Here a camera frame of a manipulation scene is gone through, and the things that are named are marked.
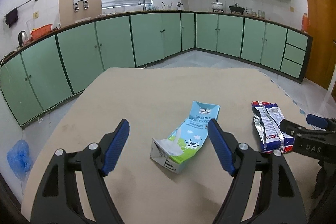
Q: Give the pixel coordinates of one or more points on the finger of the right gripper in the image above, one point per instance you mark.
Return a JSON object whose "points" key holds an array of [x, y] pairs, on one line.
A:
{"points": [[317, 121], [293, 129]]}

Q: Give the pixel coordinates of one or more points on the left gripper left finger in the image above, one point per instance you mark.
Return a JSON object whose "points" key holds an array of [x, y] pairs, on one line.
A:
{"points": [[57, 199]]}

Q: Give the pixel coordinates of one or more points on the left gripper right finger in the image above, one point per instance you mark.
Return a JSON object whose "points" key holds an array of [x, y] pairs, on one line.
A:
{"points": [[278, 200]]}

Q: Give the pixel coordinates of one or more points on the blue red silver pouch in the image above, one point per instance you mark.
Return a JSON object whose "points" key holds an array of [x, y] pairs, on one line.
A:
{"points": [[267, 117]]}

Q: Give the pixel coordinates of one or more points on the blue whole milk carton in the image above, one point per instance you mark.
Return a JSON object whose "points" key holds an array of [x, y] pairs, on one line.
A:
{"points": [[184, 142]]}

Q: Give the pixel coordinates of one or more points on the green lower kitchen cabinets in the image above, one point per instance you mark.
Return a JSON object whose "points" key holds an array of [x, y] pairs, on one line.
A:
{"points": [[63, 63]]}

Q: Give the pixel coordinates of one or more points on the blue plastic bag on floor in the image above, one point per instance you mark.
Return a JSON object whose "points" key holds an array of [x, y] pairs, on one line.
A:
{"points": [[19, 159]]}

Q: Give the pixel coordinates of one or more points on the orange thermos flask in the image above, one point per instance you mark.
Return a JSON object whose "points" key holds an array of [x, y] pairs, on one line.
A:
{"points": [[305, 23]]}

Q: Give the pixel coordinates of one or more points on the left wooden door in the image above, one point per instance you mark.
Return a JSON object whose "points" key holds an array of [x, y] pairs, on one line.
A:
{"points": [[321, 65]]}

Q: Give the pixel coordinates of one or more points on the black wok pan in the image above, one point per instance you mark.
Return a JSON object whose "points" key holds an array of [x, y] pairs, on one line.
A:
{"points": [[237, 9]]}

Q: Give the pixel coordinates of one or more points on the steel electric kettle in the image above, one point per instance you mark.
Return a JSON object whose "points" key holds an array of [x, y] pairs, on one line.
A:
{"points": [[23, 38]]}

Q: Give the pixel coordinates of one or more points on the orange plastic basket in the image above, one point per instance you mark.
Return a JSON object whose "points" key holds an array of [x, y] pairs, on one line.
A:
{"points": [[41, 31]]}

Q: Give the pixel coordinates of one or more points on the dark hanging towel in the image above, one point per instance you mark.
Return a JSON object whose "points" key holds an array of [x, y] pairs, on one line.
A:
{"points": [[12, 17]]}

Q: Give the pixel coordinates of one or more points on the chrome sink faucet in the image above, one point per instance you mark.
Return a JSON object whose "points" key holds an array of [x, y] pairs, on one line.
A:
{"points": [[142, 3]]}

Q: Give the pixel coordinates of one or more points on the brown cardboard box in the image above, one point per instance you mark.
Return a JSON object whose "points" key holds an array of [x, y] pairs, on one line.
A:
{"points": [[76, 11]]}

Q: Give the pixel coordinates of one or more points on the chrome towel rail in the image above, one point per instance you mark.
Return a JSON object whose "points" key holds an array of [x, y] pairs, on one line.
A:
{"points": [[26, 3]]}

